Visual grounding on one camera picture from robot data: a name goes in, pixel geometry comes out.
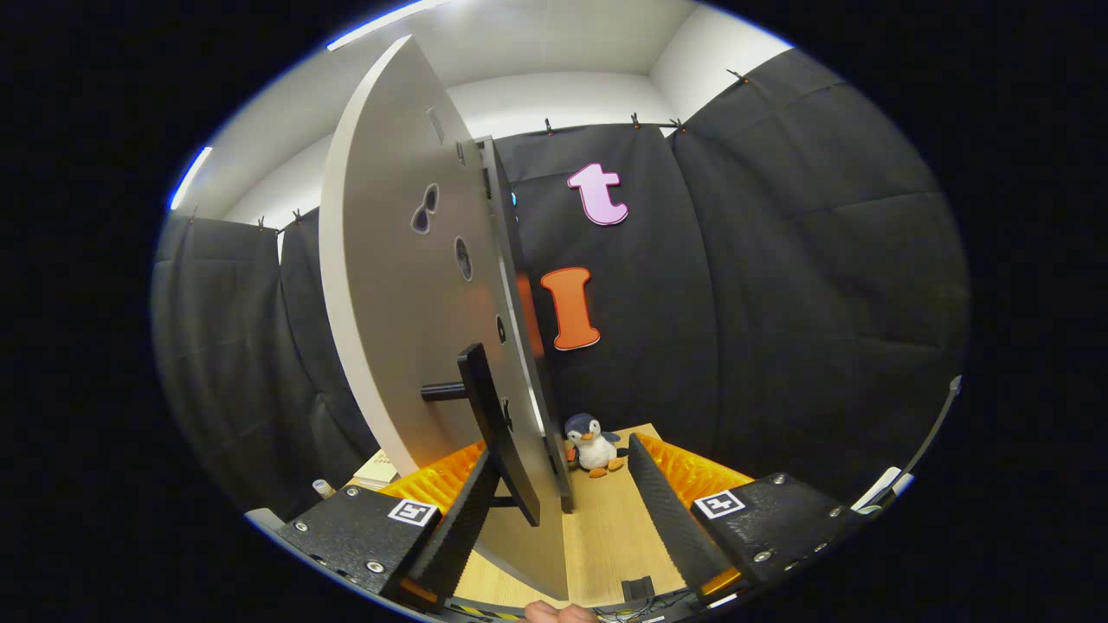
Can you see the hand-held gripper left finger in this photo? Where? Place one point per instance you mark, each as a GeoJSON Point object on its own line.
{"type": "Point", "coordinates": [459, 528]}

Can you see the ceiling light strip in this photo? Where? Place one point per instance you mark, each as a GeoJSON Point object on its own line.
{"type": "Point", "coordinates": [190, 177]}

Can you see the stack of books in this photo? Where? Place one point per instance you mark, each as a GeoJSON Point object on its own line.
{"type": "Point", "coordinates": [378, 472]}

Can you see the penguin plush toy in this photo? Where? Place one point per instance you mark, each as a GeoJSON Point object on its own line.
{"type": "Point", "coordinates": [595, 446]}

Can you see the row of black clips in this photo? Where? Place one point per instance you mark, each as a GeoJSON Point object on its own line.
{"type": "Point", "coordinates": [548, 127]}

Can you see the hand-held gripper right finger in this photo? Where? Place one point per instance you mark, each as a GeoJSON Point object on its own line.
{"type": "Point", "coordinates": [671, 519]}

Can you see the clear plastic tube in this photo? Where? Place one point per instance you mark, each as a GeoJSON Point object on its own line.
{"type": "Point", "coordinates": [323, 489]}

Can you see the grey shoe cabinet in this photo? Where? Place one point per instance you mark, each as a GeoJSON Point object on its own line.
{"type": "Point", "coordinates": [500, 199]}

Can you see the black backdrop cloth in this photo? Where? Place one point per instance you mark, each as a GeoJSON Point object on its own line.
{"type": "Point", "coordinates": [779, 303]}

